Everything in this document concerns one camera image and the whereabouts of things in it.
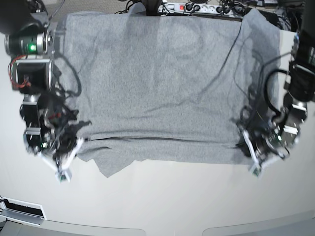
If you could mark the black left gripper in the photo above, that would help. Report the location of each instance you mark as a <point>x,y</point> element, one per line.
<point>272,131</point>

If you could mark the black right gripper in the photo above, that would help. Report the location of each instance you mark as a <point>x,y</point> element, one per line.
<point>62,144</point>

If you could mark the grey t-shirt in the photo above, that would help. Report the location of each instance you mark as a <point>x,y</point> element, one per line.
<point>164,88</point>

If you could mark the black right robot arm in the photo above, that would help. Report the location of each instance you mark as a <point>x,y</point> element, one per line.
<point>29,41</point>

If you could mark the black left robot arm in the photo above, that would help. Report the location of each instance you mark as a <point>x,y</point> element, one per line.
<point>284,130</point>

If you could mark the white slotted box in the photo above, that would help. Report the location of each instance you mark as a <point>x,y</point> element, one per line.
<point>22,212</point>

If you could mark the white power strip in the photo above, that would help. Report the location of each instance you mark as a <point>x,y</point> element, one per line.
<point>230,9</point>

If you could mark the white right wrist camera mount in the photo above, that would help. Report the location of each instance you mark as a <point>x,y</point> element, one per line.
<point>61,166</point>

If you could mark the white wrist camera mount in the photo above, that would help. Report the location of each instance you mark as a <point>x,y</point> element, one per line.
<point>61,166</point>
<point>262,156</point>

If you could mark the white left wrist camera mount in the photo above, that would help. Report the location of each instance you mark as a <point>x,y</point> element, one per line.
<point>262,156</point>

